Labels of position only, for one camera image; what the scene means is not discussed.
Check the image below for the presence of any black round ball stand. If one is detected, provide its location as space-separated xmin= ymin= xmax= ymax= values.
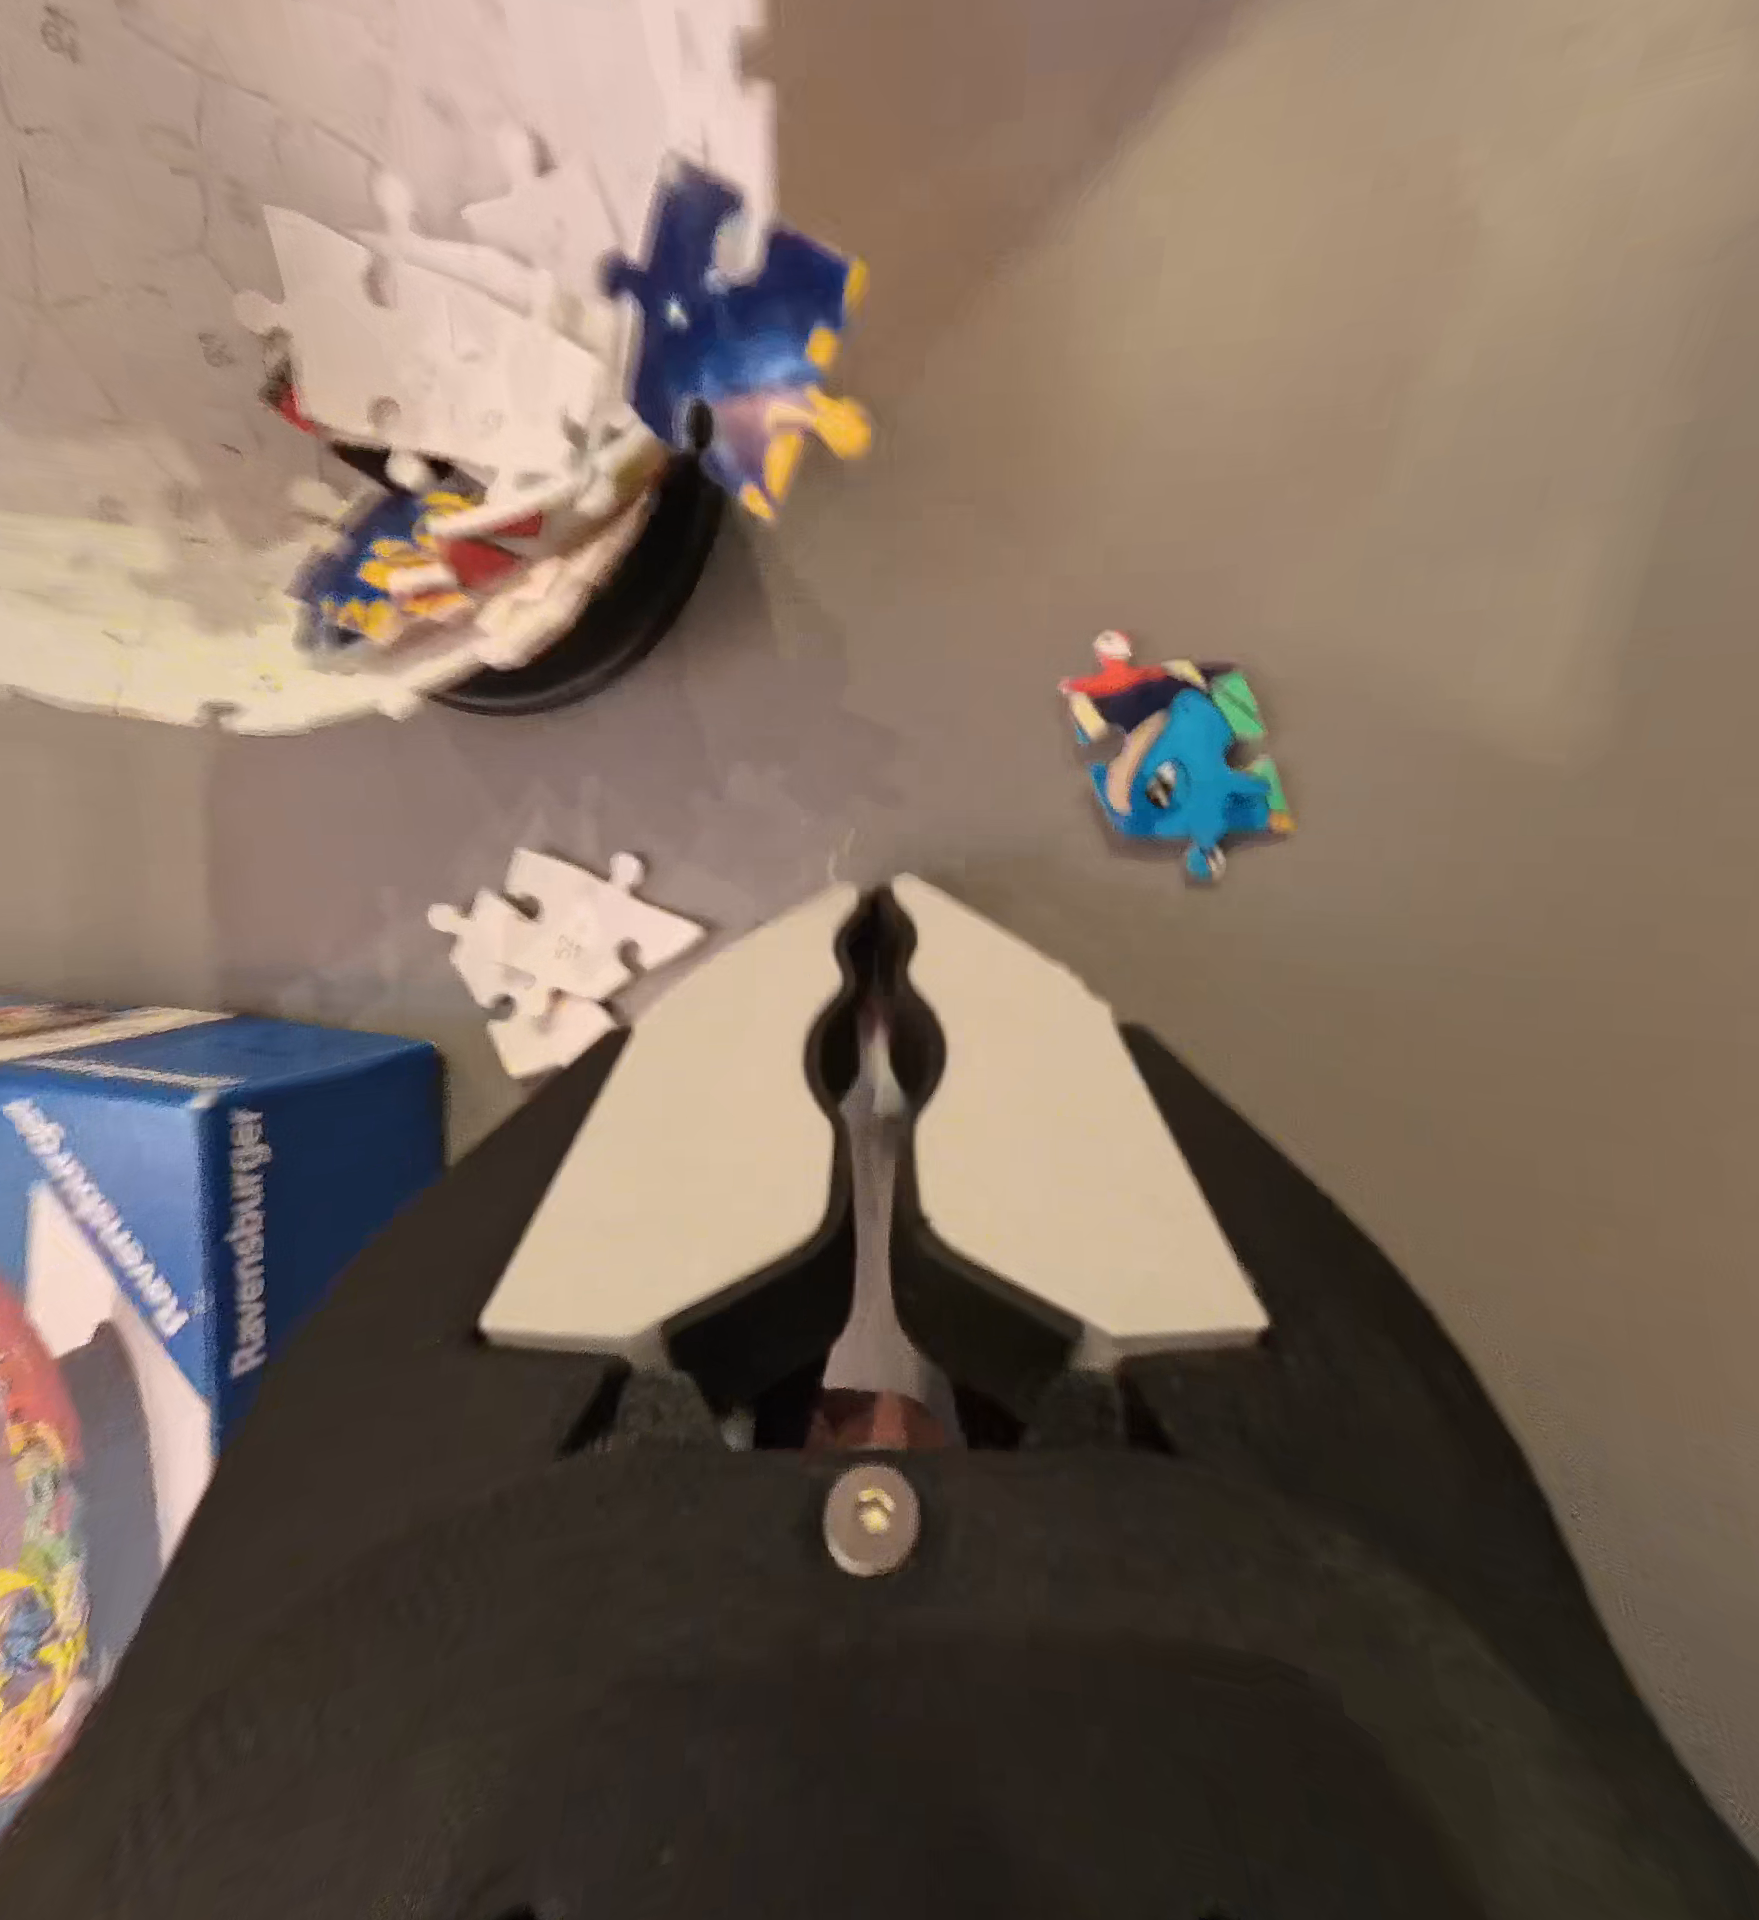
xmin=422 ymin=450 xmax=730 ymax=719

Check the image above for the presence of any person's left hand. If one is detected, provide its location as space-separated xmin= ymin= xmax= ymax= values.
xmin=806 ymin=1387 xmax=962 ymax=1453

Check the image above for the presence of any small puzzle piece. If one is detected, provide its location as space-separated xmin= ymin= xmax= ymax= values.
xmin=426 ymin=847 xmax=708 ymax=1009
xmin=487 ymin=996 xmax=623 ymax=1081

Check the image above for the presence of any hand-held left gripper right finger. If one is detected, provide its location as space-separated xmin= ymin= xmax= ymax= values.
xmin=875 ymin=872 xmax=1276 ymax=1447

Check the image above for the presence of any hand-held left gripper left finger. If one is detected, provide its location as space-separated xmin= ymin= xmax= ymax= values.
xmin=479 ymin=880 xmax=884 ymax=1447

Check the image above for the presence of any blue red puzzle piece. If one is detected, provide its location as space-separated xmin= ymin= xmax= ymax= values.
xmin=1060 ymin=628 xmax=1298 ymax=883

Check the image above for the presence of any colourful puzzle ball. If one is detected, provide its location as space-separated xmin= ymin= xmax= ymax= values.
xmin=0 ymin=0 xmax=874 ymax=736

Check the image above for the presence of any blue puzzle box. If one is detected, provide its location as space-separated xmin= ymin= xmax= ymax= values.
xmin=0 ymin=989 xmax=447 ymax=1847

